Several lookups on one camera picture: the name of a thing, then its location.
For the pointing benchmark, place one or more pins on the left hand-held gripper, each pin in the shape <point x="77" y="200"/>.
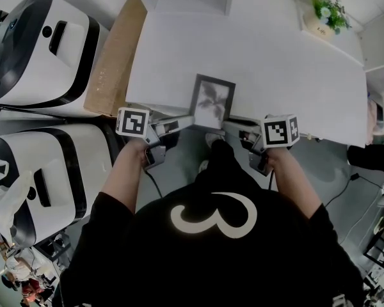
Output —
<point x="132" y="122"/>

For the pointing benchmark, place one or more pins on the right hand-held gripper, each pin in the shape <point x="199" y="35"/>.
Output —
<point x="277" y="132"/>

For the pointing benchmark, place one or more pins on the black picture frame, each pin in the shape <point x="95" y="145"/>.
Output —
<point x="212" y="102"/>

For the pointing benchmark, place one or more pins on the person's left forearm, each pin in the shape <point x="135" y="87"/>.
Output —
<point x="125" y="174"/>

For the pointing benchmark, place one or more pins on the person's right forearm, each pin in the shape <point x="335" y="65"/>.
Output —
<point x="295" y="184"/>

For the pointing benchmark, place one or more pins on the person's shoe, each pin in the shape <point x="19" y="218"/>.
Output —
<point x="203" y="166"/>
<point x="213" y="138"/>

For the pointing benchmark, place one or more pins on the brown cardboard box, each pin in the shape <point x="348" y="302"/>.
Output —
<point x="115" y="62"/>

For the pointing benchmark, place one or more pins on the person's black printed shirt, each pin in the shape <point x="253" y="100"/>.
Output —
<point x="211" y="254"/>

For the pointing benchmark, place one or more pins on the black bag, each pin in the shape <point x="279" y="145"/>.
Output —
<point x="371" y="158"/>

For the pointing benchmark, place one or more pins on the potted green plant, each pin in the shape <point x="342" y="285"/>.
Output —
<point x="327" y="14"/>

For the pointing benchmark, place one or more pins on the white and black machine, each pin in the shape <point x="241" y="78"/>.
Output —
<point x="54" y="177"/>
<point x="41" y="53"/>

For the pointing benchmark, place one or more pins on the black metal rack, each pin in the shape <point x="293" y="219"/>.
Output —
<point x="380" y="251"/>

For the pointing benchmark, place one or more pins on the white plastic bag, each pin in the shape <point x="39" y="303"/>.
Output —
<point x="9" y="200"/>

